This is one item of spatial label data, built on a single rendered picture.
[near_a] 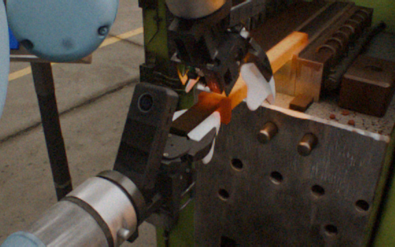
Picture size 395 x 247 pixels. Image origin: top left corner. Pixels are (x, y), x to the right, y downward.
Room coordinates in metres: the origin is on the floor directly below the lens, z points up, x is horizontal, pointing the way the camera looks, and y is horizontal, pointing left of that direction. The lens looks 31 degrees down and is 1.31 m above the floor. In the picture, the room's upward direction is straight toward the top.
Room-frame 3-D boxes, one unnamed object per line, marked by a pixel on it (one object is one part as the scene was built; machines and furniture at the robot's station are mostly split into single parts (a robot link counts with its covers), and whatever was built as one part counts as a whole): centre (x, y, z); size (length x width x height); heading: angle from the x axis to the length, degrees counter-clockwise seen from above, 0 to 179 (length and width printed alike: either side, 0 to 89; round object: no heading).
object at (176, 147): (0.43, 0.06, 0.98); 0.12 x 0.08 x 0.09; 149
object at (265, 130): (0.71, -0.13, 0.87); 0.04 x 0.03 x 0.03; 149
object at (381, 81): (0.76, -0.32, 0.95); 0.12 x 0.08 x 0.06; 149
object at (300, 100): (0.73, -0.19, 0.92); 0.04 x 0.03 x 0.01; 146
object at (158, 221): (1.08, 0.11, 0.36); 0.09 x 0.07 x 0.12; 59
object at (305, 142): (0.67, -0.19, 0.87); 0.04 x 0.03 x 0.03; 149
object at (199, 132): (0.51, -0.01, 0.98); 0.09 x 0.03 x 0.06; 146
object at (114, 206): (0.36, 0.10, 0.99); 0.08 x 0.05 x 0.08; 59
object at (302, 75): (0.98, -0.25, 0.96); 0.42 x 0.20 x 0.09; 149
